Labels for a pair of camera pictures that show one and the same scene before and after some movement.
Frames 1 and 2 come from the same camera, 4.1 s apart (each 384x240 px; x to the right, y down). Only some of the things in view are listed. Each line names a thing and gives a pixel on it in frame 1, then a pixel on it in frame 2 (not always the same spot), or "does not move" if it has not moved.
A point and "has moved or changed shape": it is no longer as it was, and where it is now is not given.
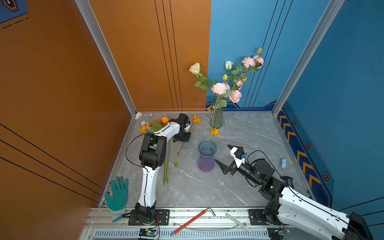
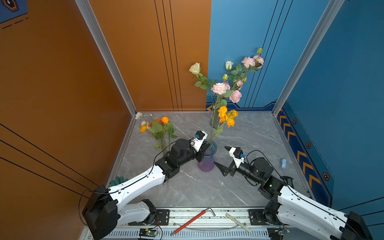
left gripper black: x=186 y=139 → x=201 y=151
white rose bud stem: x=228 y=64 does not move
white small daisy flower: x=139 y=114 does not move
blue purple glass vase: x=206 y=148 does not move
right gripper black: x=225 y=169 does not move
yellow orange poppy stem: x=214 y=131 has moved or changed shape
